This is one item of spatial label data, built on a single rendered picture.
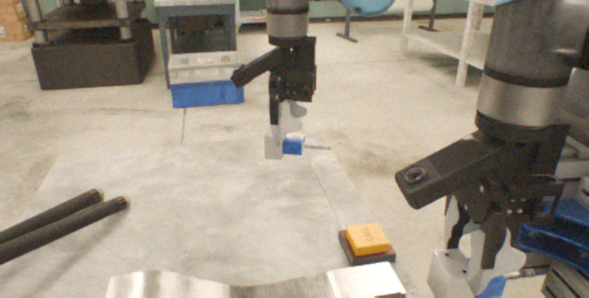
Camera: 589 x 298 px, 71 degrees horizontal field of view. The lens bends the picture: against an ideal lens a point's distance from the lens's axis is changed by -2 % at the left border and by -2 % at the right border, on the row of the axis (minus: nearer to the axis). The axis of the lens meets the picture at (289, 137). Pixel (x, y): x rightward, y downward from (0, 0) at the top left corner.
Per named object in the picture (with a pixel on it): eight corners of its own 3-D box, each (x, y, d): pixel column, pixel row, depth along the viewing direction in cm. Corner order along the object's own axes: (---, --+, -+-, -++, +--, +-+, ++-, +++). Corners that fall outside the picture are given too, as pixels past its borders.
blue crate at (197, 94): (240, 88, 394) (239, 65, 384) (245, 104, 357) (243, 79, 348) (174, 92, 384) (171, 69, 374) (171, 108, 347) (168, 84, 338)
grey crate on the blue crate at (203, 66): (239, 66, 384) (239, 51, 378) (244, 80, 348) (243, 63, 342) (171, 70, 374) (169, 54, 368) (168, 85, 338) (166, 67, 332)
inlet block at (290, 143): (331, 153, 88) (332, 130, 85) (329, 165, 83) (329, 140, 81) (270, 147, 90) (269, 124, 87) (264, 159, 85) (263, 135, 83)
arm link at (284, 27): (261, 14, 71) (271, 6, 78) (262, 40, 73) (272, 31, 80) (306, 15, 70) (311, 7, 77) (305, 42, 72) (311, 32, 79)
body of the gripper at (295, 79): (311, 107, 77) (312, 41, 72) (265, 104, 78) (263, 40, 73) (316, 92, 84) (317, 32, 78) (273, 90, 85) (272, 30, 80)
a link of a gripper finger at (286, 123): (300, 152, 79) (302, 103, 77) (269, 149, 80) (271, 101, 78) (302, 148, 82) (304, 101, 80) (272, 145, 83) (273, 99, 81)
